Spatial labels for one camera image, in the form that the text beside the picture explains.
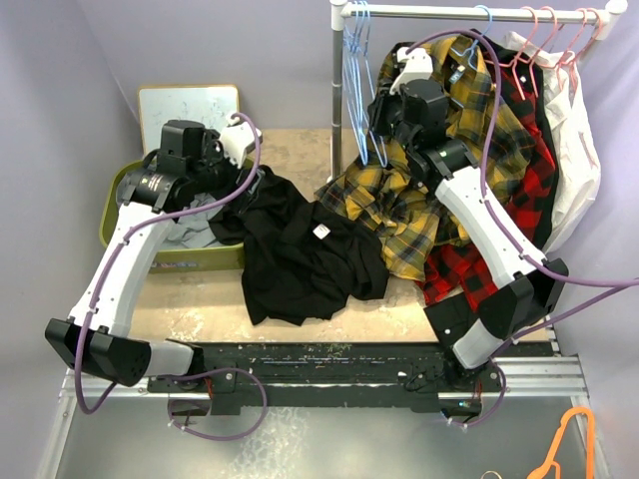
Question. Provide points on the blue hanger holding plaid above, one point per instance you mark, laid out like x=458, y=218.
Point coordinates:
x=470, y=52

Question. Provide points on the white metal clothes rack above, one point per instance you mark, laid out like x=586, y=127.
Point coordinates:
x=603, y=20

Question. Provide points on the blue wire hangers bunch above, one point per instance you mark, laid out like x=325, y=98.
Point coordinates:
x=362, y=17

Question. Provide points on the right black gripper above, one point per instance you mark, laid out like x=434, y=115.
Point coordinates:
x=383, y=102

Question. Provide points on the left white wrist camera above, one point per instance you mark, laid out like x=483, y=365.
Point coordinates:
x=238, y=140

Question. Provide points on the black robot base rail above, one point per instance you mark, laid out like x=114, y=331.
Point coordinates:
x=419, y=376

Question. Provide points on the red black plaid shirt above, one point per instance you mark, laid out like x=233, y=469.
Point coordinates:
x=521, y=170

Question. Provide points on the black t-shirt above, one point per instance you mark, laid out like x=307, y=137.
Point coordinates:
x=302, y=260

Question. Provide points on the white shirt on rack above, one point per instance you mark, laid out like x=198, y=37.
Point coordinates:
x=579, y=165

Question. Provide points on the pink hanger middle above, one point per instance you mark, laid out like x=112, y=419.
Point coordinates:
x=552, y=33

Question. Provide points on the light blue wire hanger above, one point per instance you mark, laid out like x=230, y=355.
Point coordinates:
x=377, y=149

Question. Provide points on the yellow plaid shirt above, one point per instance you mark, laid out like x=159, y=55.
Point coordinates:
x=404, y=216

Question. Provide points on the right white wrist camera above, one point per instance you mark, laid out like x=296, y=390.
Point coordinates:
x=413, y=64

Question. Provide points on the small whiteboard yellow frame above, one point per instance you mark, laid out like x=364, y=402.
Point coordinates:
x=206, y=104

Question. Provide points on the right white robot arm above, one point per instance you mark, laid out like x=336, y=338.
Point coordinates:
x=413, y=114

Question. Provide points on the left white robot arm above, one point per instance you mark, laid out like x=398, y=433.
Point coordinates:
x=192, y=159

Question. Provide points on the aluminium extrusion frame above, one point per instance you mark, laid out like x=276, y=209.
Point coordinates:
x=525, y=376

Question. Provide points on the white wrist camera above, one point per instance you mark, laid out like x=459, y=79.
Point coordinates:
x=238, y=140
x=413, y=64

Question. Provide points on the grey shirt in bin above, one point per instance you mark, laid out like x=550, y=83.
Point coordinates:
x=192, y=231

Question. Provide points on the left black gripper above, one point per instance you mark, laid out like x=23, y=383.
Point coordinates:
x=211, y=141

